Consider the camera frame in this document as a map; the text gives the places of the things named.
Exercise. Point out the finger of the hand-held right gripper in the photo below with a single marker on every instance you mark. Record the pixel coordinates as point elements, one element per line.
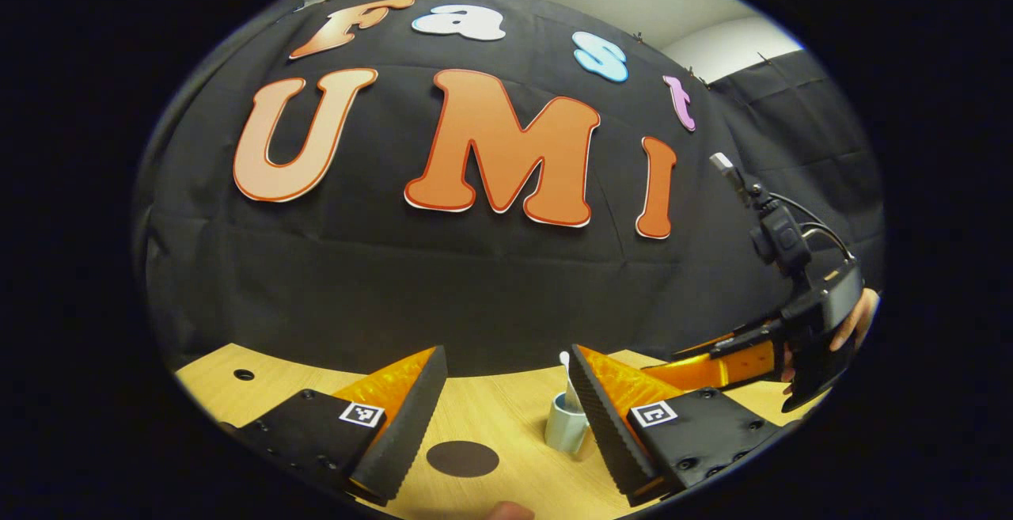
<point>752,336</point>
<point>728,366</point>

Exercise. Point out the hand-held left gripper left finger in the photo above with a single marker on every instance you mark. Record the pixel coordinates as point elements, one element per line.
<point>404,425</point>

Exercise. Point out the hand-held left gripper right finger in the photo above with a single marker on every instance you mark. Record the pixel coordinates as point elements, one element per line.
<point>605,425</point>

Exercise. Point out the dark brown round coaster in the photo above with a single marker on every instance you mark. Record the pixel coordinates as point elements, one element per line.
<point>463,459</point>

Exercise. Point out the white toothbrush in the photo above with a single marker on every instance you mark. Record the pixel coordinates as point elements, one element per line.
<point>564,359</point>

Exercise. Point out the wooden desktop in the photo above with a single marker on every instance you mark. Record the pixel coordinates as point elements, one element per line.
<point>498,409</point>

